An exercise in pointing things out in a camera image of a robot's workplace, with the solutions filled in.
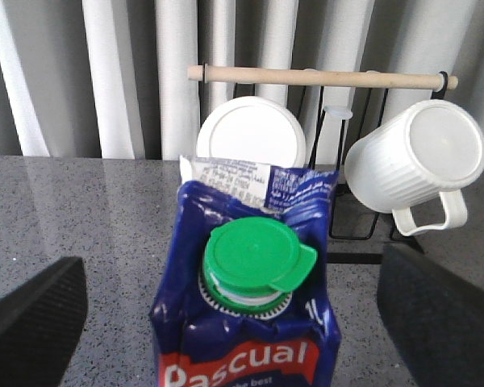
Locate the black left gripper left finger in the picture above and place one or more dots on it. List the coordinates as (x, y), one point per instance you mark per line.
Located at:
(41, 324)

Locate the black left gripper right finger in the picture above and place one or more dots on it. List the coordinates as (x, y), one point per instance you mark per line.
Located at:
(434, 318)

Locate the blue white milk carton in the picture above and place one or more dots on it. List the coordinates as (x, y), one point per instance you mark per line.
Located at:
(244, 297)

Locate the white ribbed mug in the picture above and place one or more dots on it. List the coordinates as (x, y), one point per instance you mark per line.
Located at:
(415, 166)

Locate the white smiley mug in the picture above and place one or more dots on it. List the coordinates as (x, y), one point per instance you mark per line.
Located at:
(253, 129)

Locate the black wire mug rack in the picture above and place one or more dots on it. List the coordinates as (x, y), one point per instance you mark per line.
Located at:
(439, 85)

